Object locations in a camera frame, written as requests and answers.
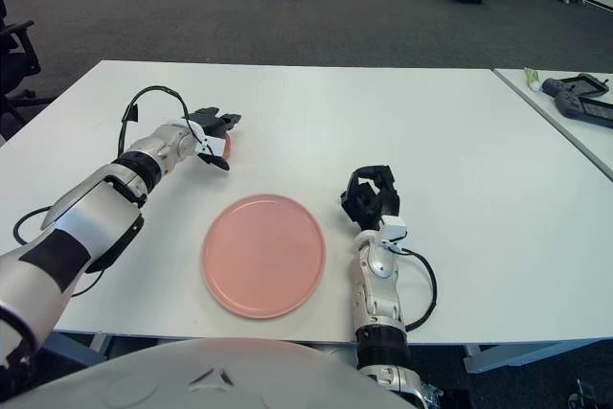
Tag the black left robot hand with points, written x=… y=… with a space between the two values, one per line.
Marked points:
x=211 y=118

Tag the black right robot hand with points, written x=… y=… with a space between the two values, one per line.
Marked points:
x=371 y=200

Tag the red yellow apple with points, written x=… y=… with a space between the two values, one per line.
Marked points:
x=228 y=146

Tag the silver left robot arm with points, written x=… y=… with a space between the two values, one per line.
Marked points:
x=96 y=208

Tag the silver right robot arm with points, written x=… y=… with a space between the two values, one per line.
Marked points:
x=383 y=289

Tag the pink round plate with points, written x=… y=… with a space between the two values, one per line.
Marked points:
x=263 y=256

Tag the green white tube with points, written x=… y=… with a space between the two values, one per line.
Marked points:
x=532 y=77

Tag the black office chair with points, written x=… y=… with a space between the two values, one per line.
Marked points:
x=14 y=59

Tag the grey robot torso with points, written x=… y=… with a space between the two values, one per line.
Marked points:
x=191 y=375

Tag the black metal stand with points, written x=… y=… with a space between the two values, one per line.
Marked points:
x=586 y=394

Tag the white table frame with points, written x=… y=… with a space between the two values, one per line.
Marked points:
x=527 y=355

